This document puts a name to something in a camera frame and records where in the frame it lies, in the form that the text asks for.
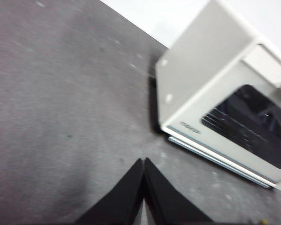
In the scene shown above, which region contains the cream white toaster oven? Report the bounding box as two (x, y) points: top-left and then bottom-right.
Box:
(154, 0), (281, 195)

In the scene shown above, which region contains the glass oven door with handle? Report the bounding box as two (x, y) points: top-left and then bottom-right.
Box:
(163, 43), (281, 188)

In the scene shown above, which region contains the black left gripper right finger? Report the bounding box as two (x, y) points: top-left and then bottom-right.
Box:
(143, 157), (214, 225)

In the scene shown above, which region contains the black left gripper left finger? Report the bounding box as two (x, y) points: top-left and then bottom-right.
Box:
(76, 158), (145, 225)

